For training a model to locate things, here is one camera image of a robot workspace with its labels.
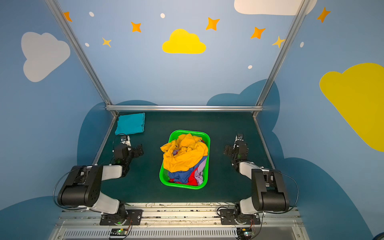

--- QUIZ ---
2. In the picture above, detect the green plastic laundry basket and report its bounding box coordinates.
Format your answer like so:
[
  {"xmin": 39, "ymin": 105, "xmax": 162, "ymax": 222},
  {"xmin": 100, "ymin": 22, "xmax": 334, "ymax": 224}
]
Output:
[{"xmin": 159, "ymin": 130, "xmax": 211, "ymax": 190}]

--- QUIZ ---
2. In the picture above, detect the yellow printed t-shirt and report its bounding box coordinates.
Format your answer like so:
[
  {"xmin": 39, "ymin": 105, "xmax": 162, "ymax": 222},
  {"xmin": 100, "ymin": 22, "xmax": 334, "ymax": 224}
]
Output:
[{"xmin": 161, "ymin": 134, "xmax": 209, "ymax": 173}]

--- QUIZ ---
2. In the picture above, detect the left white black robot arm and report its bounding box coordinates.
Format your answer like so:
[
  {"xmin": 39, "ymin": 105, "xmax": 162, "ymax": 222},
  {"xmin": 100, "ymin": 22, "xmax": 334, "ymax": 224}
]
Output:
[{"xmin": 53, "ymin": 135, "xmax": 144, "ymax": 220}]

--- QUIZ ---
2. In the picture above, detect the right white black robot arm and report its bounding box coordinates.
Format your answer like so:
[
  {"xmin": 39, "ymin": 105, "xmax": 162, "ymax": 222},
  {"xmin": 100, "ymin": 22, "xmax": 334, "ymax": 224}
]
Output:
[{"xmin": 224, "ymin": 134, "xmax": 299, "ymax": 217}]

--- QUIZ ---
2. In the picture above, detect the folded teal t-shirt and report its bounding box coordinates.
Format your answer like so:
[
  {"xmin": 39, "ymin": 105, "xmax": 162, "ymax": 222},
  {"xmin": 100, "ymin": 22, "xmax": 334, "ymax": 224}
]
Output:
[{"xmin": 115, "ymin": 113, "xmax": 145, "ymax": 135}]

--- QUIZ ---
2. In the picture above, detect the lavender t-shirt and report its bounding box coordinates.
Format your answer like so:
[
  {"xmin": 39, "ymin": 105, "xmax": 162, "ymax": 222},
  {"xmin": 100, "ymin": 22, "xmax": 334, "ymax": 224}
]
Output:
[{"xmin": 195, "ymin": 156, "xmax": 208, "ymax": 186}]

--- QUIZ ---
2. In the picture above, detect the red t-shirt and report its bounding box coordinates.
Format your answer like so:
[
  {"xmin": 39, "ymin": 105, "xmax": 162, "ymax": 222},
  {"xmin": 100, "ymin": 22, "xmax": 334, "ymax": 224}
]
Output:
[{"xmin": 168, "ymin": 165, "xmax": 205, "ymax": 187}]

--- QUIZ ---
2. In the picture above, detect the blue t-shirt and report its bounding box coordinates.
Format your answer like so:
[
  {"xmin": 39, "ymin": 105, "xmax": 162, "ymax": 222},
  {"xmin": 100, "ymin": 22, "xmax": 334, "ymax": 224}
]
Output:
[{"xmin": 167, "ymin": 155, "xmax": 208, "ymax": 184}]

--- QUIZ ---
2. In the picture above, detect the left green circuit board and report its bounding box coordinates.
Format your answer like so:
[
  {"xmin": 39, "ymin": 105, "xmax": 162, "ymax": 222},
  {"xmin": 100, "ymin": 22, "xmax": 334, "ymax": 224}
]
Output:
[{"xmin": 109, "ymin": 229, "xmax": 129, "ymax": 240}]

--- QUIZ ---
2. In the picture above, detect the green circuit board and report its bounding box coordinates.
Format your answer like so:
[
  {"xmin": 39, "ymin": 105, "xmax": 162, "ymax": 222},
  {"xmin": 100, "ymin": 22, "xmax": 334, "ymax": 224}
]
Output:
[
  {"xmin": 109, "ymin": 229, "xmax": 129, "ymax": 240},
  {"xmin": 236, "ymin": 228, "xmax": 253, "ymax": 240}
]

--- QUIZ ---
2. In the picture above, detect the right green circuit board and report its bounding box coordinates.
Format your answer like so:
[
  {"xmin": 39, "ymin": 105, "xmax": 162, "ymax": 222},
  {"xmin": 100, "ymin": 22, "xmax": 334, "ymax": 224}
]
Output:
[{"xmin": 236, "ymin": 228, "xmax": 253, "ymax": 240}]

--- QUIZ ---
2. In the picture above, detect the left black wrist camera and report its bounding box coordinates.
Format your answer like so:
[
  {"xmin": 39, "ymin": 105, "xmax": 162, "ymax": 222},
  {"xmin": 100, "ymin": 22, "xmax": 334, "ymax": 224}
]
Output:
[{"xmin": 131, "ymin": 145, "xmax": 144, "ymax": 158}]

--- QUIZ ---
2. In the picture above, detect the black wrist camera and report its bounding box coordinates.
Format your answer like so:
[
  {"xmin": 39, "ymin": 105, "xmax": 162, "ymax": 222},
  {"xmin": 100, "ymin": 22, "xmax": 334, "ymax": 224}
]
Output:
[
  {"xmin": 224, "ymin": 145, "xmax": 235, "ymax": 158},
  {"xmin": 131, "ymin": 145, "xmax": 144, "ymax": 158}
]

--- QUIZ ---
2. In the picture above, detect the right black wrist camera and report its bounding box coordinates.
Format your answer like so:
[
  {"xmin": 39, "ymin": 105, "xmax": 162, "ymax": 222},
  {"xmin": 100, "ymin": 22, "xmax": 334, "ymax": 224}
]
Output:
[{"xmin": 224, "ymin": 145, "xmax": 235, "ymax": 158}]

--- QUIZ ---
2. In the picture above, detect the horizontal aluminium frame bar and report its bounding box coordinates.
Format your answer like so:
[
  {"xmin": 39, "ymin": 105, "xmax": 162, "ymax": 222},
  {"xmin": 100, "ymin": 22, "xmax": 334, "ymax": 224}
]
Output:
[{"xmin": 106, "ymin": 105, "xmax": 263, "ymax": 112}]

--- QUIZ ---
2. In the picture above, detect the right side table rail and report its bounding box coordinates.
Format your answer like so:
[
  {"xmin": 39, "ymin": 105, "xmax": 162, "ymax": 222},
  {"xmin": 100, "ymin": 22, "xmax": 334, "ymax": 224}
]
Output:
[{"xmin": 253, "ymin": 115, "xmax": 275, "ymax": 169}]

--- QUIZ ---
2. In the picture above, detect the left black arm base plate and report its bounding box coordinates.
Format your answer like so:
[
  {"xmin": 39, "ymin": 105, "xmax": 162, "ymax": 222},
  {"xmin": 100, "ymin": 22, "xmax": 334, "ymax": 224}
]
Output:
[{"xmin": 100, "ymin": 209, "xmax": 143, "ymax": 226}]

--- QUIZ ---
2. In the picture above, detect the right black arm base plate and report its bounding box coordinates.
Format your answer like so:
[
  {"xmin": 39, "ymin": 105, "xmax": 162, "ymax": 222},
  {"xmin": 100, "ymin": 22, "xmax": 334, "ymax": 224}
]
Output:
[{"xmin": 217, "ymin": 208, "xmax": 261, "ymax": 225}]

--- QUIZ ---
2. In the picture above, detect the aluminium mounting rail base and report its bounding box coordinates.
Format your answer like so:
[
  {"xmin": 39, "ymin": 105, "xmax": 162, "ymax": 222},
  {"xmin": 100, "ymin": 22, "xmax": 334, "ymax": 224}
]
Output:
[{"xmin": 49, "ymin": 203, "xmax": 309, "ymax": 240}]

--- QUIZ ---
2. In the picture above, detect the right aluminium frame post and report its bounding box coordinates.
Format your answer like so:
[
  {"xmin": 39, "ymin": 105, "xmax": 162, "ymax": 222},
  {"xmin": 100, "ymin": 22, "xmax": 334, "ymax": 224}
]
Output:
[{"xmin": 253, "ymin": 0, "xmax": 311, "ymax": 120}]

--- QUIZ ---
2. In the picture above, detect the aluminium frame post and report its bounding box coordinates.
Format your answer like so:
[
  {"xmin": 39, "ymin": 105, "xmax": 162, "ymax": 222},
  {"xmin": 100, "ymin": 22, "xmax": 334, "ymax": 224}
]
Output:
[
  {"xmin": 253, "ymin": 0, "xmax": 311, "ymax": 120},
  {"xmin": 45, "ymin": 0, "xmax": 113, "ymax": 107}
]

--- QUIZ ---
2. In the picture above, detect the left aluminium frame post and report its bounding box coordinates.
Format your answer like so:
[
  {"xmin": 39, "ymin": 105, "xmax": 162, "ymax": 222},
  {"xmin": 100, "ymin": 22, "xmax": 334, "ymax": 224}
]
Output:
[{"xmin": 45, "ymin": 0, "xmax": 113, "ymax": 107}]

